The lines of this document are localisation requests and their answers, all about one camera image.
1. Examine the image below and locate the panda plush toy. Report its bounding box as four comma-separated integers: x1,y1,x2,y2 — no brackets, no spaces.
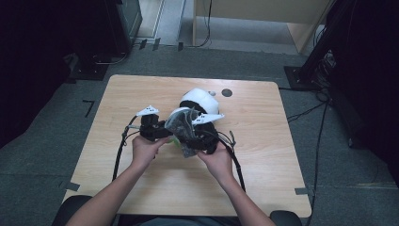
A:
168,87,221,149

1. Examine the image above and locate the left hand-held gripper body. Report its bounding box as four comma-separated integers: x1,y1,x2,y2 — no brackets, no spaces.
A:
136,105,173,143

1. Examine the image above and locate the left hand-held gripper cable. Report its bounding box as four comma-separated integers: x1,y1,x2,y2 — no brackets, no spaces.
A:
111,115,143,183

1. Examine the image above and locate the person's right hand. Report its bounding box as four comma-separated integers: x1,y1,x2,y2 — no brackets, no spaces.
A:
197,142,235,186

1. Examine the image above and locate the long black floor cable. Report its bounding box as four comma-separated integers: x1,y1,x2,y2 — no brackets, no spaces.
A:
304,103,329,226

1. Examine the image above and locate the person's lap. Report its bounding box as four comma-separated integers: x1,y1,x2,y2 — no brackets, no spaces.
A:
118,214,249,226

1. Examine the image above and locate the dark curtain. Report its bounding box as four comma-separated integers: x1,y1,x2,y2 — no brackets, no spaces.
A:
0,0,109,149
326,0,399,186

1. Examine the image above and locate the right hand-held gripper cable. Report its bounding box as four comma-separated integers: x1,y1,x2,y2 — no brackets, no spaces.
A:
215,129,247,193

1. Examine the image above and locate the looped floor cable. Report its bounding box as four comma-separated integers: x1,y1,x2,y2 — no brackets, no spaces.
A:
91,51,128,66

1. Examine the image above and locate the black metal stand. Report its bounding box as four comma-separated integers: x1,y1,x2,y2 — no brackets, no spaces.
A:
283,0,347,92

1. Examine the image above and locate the black floor base plate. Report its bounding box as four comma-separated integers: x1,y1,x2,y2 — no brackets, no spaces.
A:
67,53,110,82

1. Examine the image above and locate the beige wooden cabinet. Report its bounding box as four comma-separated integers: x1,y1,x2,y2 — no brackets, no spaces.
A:
191,0,334,55

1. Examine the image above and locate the black chair armrest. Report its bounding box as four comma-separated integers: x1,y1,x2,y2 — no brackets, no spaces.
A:
51,194,93,226
269,209,304,226

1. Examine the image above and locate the grey knitted cloth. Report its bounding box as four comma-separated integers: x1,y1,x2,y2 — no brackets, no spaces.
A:
164,107,202,159

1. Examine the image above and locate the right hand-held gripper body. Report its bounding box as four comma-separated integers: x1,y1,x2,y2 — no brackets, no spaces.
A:
181,113,226,155

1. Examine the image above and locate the person's left hand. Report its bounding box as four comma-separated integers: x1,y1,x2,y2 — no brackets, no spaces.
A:
131,134,172,170

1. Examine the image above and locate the black monitor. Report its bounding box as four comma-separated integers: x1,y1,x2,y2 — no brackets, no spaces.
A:
105,0,144,57

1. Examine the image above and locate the short black floor cable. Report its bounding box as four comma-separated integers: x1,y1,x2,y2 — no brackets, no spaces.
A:
286,102,327,123

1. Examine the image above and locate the black hanging cable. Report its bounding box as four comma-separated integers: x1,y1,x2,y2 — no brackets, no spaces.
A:
187,0,214,49

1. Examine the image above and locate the hand-held gripper cable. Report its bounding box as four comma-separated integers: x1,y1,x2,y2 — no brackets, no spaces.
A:
111,115,143,183
215,129,247,193

